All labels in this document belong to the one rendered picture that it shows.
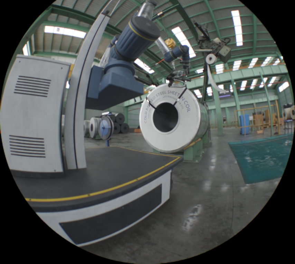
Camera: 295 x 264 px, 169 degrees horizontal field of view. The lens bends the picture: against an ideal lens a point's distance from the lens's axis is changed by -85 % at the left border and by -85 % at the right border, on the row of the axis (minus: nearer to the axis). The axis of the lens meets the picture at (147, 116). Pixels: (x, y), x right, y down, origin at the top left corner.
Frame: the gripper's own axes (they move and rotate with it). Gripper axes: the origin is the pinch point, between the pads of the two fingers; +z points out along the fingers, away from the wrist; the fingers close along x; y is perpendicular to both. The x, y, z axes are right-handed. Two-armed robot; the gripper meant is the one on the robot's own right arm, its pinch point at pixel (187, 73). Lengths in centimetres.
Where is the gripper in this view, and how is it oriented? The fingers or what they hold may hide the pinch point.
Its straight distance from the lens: 142.5
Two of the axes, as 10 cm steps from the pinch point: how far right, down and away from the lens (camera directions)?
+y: 6.9, 3.2, -6.6
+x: 6.8, -6.0, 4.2
